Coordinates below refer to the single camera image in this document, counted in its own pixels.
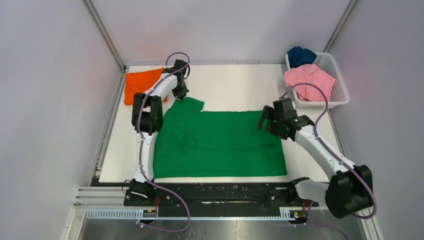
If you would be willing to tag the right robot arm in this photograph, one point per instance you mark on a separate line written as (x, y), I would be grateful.
(350, 187)

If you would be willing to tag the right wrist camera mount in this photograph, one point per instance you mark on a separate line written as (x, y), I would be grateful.
(284, 109)

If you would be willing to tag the white plastic laundry basket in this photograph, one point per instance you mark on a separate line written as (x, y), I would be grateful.
(339, 94)

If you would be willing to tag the pink t-shirt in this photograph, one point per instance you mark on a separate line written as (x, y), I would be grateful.
(311, 74)

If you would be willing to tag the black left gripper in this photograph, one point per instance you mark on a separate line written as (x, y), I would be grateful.
(180, 94)

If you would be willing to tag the left corner aluminium post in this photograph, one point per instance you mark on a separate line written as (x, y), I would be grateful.
(89, 5)

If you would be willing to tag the folded orange t-shirt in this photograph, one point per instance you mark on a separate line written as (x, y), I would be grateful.
(139, 82)

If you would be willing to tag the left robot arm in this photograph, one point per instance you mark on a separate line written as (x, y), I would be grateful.
(148, 119)

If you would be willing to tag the navy blue t-shirt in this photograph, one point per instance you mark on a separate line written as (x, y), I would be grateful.
(298, 56)

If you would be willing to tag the right corner aluminium post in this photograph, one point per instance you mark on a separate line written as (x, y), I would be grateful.
(340, 25)

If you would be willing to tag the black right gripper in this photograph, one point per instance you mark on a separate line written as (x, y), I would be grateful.
(267, 113)

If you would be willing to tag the corner aluminium post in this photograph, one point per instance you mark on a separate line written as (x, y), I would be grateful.
(89, 5)
(340, 25)

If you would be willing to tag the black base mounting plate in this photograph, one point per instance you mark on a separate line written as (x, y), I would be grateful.
(216, 200)

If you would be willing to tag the aluminium front frame rail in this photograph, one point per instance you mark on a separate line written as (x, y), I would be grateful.
(108, 202)

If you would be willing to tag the green t-shirt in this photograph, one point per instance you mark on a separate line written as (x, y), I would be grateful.
(197, 143)

